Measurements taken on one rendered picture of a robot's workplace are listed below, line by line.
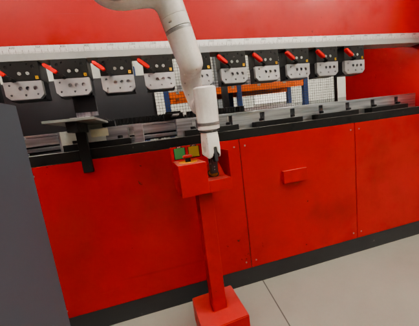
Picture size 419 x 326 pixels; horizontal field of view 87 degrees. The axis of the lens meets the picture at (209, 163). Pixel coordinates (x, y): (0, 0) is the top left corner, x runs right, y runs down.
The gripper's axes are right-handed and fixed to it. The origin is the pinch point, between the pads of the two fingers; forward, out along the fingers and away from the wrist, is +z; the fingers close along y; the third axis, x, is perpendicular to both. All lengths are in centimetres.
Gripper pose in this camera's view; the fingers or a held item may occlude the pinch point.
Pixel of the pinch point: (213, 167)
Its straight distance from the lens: 89.2
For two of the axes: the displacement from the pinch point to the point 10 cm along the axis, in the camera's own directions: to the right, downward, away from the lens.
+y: 3.3, 2.3, -9.2
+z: 1.2, 9.5, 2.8
